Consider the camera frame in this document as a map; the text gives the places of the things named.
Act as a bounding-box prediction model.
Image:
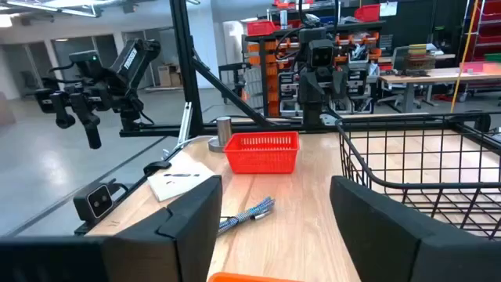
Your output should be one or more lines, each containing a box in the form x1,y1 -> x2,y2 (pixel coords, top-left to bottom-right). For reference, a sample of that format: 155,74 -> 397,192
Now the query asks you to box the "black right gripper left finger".
0,175 -> 223,282

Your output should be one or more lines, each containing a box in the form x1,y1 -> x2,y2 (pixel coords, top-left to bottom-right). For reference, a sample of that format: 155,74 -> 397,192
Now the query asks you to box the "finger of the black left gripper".
330,70 -> 349,99
299,70 -> 326,104

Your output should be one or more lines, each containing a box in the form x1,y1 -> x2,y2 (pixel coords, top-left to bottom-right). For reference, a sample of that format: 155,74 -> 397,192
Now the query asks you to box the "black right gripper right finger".
329,175 -> 501,282

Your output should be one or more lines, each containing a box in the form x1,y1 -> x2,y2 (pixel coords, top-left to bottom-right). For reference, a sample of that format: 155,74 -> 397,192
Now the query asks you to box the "blue white braided cable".
217,197 -> 273,232
218,201 -> 276,236

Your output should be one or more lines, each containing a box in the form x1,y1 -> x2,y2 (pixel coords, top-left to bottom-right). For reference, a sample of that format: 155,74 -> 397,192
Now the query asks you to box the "red storage bin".
246,20 -> 281,38
354,3 -> 381,23

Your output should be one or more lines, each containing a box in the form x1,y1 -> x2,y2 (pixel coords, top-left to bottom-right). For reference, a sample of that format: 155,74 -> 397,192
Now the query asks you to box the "shelf with orange bins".
243,19 -> 387,118

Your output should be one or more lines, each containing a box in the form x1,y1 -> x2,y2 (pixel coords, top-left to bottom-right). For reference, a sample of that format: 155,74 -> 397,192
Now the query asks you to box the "white card reader box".
147,159 -> 217,203

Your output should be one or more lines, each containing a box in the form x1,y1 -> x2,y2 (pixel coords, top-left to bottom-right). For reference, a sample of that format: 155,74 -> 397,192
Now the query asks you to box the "orange plastic basket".
207,272 -> 302,282

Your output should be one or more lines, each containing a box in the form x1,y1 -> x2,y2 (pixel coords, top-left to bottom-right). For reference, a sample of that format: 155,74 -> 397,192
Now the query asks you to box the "red plastic basket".
223,131 -> 301,175

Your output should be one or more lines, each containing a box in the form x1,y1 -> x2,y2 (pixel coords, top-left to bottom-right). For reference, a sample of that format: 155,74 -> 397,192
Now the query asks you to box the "stack of trays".
402,43 -> 438,77

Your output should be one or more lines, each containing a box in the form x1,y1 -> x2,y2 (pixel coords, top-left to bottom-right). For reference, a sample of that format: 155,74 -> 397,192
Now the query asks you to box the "black table clamp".
142,160 -> 172,175

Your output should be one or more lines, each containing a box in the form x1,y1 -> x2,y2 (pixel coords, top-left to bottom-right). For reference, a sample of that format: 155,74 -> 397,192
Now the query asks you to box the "wooden workshop table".
377,66 -> 501,114

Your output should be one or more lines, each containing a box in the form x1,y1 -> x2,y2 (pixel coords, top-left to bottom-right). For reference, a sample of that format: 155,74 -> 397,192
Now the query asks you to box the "cardboard box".
157,64 -> 183,89

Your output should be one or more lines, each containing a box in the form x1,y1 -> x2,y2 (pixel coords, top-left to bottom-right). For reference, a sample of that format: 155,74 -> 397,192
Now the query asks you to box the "red shelf rack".
463,0 -> 501,62

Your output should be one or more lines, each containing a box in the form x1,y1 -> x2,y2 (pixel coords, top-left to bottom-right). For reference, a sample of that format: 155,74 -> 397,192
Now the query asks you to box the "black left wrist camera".
308,38 -> 336,68

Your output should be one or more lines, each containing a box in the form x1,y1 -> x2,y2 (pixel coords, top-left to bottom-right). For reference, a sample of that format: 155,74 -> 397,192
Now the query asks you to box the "black wire basket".
335,112 -> 501,240

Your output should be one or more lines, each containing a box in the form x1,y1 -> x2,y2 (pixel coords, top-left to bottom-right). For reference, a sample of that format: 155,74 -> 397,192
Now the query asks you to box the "black stereo camera box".
73,182 -> 118,227

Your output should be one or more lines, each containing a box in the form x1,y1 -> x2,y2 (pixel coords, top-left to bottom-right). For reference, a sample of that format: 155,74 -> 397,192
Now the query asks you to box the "thin white cable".
162,135 -> 214,158

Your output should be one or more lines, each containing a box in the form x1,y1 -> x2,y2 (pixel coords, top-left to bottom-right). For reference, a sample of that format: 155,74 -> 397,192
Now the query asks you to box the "white bracket bar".
177,101 -> 194,148

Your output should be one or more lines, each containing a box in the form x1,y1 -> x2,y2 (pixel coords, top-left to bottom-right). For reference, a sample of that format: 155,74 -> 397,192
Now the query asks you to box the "yellow hanging cable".
449,0 -> 481,114

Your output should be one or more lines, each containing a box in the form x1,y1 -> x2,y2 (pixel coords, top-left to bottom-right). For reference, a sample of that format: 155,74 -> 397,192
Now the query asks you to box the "black metal table frame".
74,0 -> 341,236

